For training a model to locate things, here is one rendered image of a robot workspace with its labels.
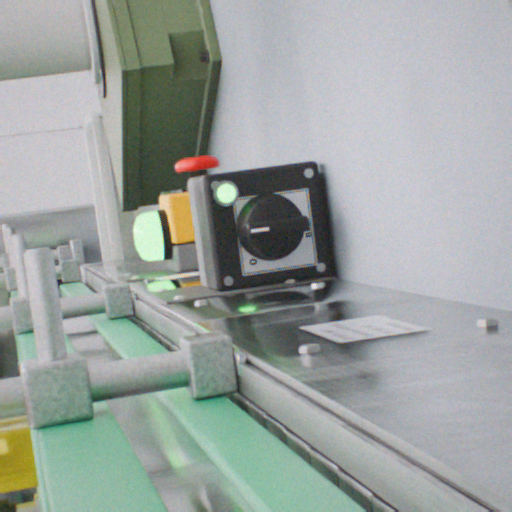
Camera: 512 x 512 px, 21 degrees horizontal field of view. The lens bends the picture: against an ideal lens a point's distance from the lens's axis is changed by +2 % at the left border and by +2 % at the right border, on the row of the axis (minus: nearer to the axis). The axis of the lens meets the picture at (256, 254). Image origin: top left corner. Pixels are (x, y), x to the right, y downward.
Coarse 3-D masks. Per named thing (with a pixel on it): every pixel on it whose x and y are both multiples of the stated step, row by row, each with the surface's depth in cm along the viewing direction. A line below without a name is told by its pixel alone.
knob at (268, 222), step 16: (256, 208) 89; (272, 208) 89; (288, 208) 90; (240, 224) 90; (256, 224) 88; (272, 224) 88; (288, 224) 88; (304, 224) 89; (240, 240) 91; (256, 240) 89; (272, 240) 89; (288, 240) 90; (256, 256) 91; (272, 256) 90
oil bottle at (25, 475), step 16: (0, 432) 130; (16, 432) 130; (0, 448) 129; (16, 448) 130; (32, 448) 130; (0, 464) 129; (16, 464) 130; (32, 464) 130; (0, 480) 130; (16, 480) 130; (32, 480) 130
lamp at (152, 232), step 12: (144, 216) 121; (156, 216) 121; (144, 228) 120; (156, 228) 120; (168, 228) 120; (144, 240) 120; (156, 240) 120; (168, 240) 120; (144, 252) 121; (156, 252) 121; (168, 252) 121
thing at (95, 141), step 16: (96, 112) 168; (96, 128) 167; (96, 144) 167; (96, 160) 183; (96, 176) 183; (96, 192) 183; (112, 192) 168; (96, 208) 183; (112, 208) 167; (112, 224) 167; (112, 240) 167; (112, 256) 168
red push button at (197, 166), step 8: (184, 160) 122; (192, 160) 121; (200, 160) 121; (208, 160) 121; (216, 160) 122; (176, 168) 122; (184, 168) 121; (192, 168) 121; (200, 168) 121; (208, 168) 121; (192, 176) 122
